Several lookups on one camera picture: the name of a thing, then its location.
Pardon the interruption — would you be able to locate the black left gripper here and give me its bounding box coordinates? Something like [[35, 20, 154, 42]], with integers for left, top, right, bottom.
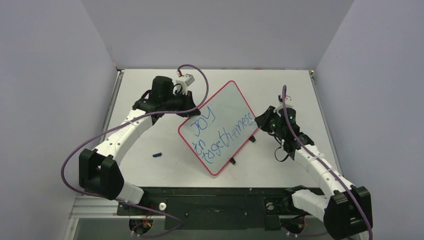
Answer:
[[163, 89, 200, 118]]

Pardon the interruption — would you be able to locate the pink framed whiteboard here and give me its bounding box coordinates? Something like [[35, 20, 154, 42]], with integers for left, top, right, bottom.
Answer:
[[178, 80, 258, 176]]

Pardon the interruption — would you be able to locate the blue marker cap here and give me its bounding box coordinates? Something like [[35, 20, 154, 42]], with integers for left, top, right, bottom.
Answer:
[[152, 152, 162, 158]]

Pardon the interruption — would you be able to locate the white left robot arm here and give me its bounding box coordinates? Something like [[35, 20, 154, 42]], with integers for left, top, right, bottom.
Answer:
[[78, 74, 201, 215]]

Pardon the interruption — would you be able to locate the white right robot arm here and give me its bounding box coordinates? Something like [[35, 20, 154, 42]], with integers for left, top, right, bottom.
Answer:
[[254, 106, 373, 240]]

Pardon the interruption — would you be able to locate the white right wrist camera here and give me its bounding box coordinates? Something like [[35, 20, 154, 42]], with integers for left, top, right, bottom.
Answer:
[[278, 95, 294, 108]]

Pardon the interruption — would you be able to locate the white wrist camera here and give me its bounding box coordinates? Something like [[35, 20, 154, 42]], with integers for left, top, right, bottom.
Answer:
[[278, 95, 294, 108], [175, 74, 195, 94]]

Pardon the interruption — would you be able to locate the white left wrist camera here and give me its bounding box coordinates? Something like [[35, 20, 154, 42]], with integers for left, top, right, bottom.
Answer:
[[175, 74, 195, 94]]

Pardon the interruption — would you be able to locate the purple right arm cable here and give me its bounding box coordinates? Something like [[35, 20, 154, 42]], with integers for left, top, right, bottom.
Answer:
[[281, 85, 374, 240]]

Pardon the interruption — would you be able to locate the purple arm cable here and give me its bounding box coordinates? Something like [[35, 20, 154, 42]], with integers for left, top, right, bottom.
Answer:
[[281, 85, 374, 240], [60, 64, 210, 239]]

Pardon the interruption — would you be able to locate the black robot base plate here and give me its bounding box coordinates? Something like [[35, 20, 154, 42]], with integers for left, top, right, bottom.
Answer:
[[114, 187, 308, 231]]

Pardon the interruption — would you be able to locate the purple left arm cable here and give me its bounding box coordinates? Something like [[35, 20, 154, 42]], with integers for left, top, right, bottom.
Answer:
[[60, 64, 210, 239]]

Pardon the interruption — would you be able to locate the aluminium frame rail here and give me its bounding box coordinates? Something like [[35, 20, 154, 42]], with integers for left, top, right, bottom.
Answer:
[[67, 194, 332, 220]]

